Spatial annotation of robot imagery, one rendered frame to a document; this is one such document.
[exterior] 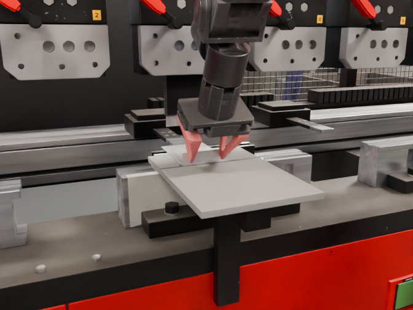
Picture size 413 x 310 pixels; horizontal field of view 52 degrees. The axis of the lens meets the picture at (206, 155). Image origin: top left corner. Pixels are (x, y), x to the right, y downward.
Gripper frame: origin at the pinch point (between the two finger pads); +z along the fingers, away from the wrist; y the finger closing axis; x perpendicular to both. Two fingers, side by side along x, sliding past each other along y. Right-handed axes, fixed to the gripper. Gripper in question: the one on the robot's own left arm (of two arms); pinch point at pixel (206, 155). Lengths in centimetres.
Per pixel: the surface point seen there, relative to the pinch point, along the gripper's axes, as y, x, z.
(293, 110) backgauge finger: -35.2, -26.4, 13.1
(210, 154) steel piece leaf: -1.1, -0.7, 0.7
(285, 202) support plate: -4.3, 16.6, -5.8
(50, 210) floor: 28, -170, 200
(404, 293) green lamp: -26.0, 26.0, 9.9
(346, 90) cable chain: -67, -44, 21
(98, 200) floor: -6, -175, 203
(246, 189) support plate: -1.0, 12.0, -4.1
